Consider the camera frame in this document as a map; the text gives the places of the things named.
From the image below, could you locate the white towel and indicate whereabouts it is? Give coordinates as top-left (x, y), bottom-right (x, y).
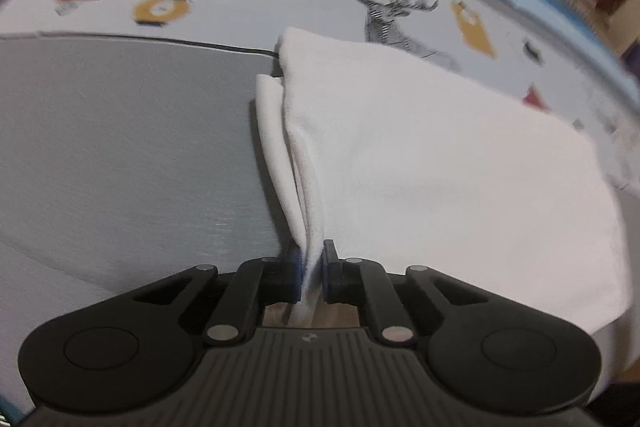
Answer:
top-left (249, 26), bottom-right (632, 339)

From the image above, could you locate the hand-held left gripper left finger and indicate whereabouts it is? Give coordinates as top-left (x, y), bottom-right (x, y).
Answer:
top-left (112, 242), bottom-right (305, 349)

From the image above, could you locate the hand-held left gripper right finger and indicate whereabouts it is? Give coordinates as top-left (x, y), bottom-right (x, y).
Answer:
top-left (321, 239), bottom-right (515, 348)

